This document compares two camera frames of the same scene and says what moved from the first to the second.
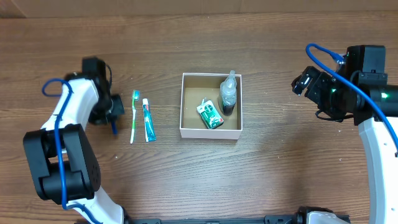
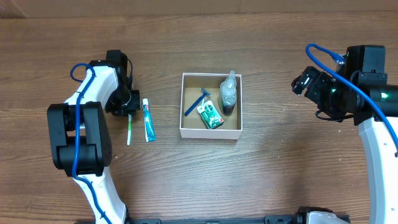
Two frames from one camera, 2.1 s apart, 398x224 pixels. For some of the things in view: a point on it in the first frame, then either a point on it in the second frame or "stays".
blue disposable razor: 115,132 -> 203,96
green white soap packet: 209,113 stays
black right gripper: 318,78 stays
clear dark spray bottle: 228,93 stays
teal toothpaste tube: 149,128 stays
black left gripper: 119,108 -> 132,107
